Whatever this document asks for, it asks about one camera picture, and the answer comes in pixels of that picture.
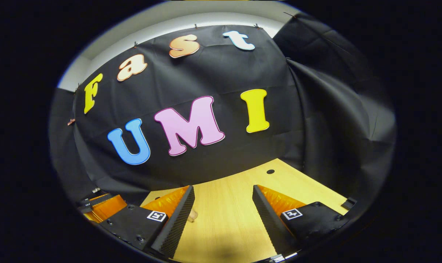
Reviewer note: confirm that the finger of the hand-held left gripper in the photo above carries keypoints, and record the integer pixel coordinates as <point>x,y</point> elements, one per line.
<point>107,208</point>

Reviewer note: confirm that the black desk clamp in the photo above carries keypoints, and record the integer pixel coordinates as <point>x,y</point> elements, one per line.
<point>349,203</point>

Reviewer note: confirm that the copper cloth clip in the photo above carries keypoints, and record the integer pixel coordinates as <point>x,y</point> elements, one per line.
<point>71,121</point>

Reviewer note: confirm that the wooden desktop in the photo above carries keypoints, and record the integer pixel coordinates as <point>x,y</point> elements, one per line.
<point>228,204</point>

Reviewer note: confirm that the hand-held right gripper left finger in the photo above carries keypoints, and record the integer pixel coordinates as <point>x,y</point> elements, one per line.
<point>177,219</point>

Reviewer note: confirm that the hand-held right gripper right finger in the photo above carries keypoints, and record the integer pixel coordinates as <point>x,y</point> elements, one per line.
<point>266,215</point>

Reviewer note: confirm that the black backdrop cloth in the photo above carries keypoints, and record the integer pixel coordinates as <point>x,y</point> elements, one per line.
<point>220,73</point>

